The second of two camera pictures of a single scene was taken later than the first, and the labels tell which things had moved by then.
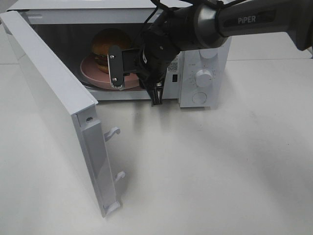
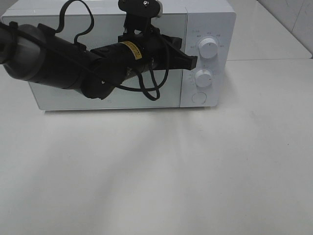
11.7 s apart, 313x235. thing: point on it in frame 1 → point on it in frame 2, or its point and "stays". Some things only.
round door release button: (199, 97) stays
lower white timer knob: (203, 78) stays
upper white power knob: (208, 53) stays
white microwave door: (52, 143) → (106, 29)
